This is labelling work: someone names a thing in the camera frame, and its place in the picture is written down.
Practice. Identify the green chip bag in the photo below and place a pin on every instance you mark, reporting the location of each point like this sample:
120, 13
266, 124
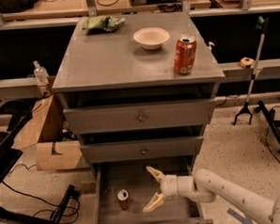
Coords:
105, 23

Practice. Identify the white paper bowl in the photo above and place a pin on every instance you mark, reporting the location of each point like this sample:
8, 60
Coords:
151, 38

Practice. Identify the clear sanitizer bottle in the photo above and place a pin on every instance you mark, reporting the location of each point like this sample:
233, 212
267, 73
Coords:
40, 73

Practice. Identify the small white pump bottle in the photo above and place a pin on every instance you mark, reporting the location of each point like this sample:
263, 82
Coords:
210, 45

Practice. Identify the grey open bottom drawer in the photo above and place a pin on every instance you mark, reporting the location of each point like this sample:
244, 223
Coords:
133, 176

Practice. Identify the grey middle drawer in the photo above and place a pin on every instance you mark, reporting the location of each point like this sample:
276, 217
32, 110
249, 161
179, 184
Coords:
142, 149

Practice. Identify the cardboard box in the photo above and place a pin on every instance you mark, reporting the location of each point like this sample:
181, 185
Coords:
44, 131

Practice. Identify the black stand leg left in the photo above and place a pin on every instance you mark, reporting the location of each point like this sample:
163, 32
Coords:
58, 212

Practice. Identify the grey drawer cabinet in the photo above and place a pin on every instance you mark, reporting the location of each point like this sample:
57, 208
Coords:
103, 69

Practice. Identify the black chair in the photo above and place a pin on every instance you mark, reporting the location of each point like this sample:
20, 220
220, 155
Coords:
20, 112

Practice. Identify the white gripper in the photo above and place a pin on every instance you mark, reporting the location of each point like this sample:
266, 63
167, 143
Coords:
169, 187

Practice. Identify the black stand leg right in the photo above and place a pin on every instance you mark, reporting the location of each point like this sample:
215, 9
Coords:
274, 124

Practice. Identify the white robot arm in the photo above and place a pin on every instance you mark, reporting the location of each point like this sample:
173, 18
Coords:
205, 186

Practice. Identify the reacher grabber tool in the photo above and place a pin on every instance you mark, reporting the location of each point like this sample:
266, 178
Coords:
262, 25

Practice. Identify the black stand leg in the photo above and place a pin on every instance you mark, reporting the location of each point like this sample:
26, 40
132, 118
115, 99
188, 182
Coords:
58, 212
274, 124

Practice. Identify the grey top drawer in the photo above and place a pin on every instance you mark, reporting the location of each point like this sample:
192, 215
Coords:
127, 117

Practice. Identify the red-orange soda can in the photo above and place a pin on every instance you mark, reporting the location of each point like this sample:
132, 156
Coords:
185, 54

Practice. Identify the small orange can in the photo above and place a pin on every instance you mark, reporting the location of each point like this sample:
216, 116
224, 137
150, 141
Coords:
123, 197

